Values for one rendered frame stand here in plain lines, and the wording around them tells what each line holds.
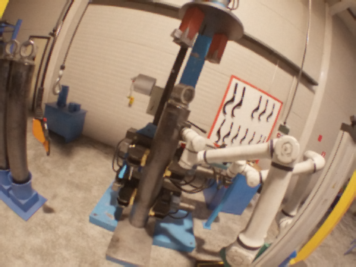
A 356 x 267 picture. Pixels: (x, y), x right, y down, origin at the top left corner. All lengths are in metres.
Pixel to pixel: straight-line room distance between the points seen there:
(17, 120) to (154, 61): 2.71
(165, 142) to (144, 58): 2.45
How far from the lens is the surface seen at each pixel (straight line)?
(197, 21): 1.26
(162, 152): 1.25
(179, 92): 1.20
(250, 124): 3.66
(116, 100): 3.50
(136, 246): 1.67
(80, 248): 1.76
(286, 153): 0.70
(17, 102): 1.49
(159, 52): 3.40
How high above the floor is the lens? 1.54
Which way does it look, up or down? 13 degrees down
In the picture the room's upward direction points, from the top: 21 degrees clockwise
